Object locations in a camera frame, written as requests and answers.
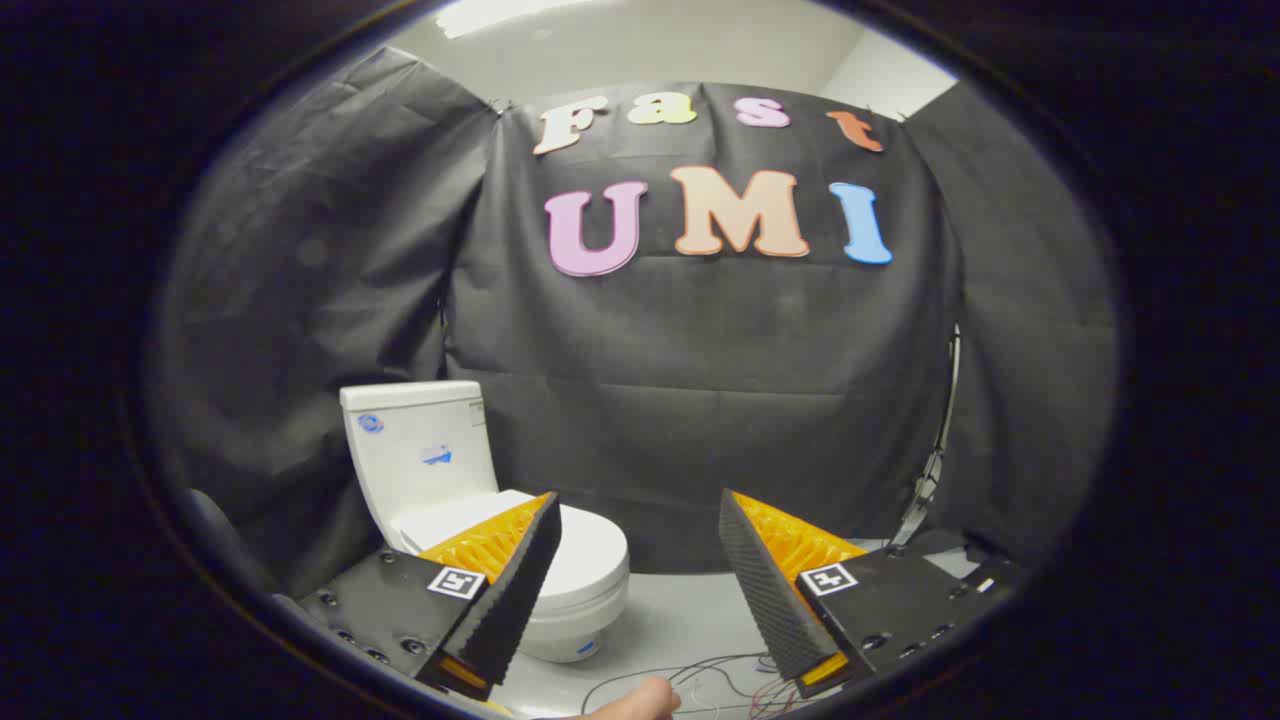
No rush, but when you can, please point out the tangle of thin cables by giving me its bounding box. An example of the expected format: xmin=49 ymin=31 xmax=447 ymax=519
xmin=580 ymin=650 xmax=801 ymax=720

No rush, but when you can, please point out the metal stand pole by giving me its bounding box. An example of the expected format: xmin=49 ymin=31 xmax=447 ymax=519
xmin=890 ymin=325 xmax=963 ymax=549

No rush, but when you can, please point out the black backdrop cloth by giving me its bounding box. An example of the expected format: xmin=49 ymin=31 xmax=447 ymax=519
xmin=150 ymin=45 xmax=1121 ymax=601

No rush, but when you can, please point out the white toilet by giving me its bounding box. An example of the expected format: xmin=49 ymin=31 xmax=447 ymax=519
xmin=340 ymin=380 xmax=631 ymax=664

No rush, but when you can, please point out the white toilet lid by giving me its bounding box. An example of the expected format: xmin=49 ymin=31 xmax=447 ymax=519
xmin=398 ymin=489 xmax=630 ymax=607

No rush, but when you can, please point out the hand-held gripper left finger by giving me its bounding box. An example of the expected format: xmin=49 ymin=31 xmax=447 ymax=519
xmin=298 ymin=490 xmax=564 ymax=701

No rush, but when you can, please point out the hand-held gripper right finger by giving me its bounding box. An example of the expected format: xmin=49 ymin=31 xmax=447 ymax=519
xmin=718 ymin=488 xmax=1026 ymax=699

